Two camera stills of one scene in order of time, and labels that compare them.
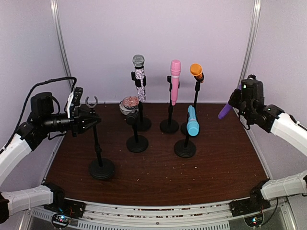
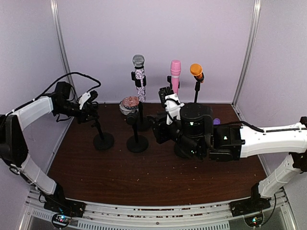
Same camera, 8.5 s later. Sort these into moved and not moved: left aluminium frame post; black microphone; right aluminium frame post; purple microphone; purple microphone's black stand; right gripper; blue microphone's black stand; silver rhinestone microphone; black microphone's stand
Moved: purple microphone; purple microphone's black stand; right gripper
Not moved: black microphone's stand; left aluminium frame post; right aluminium frame post; silver rhinestone microphone; blue microphone's black stand; black microphone
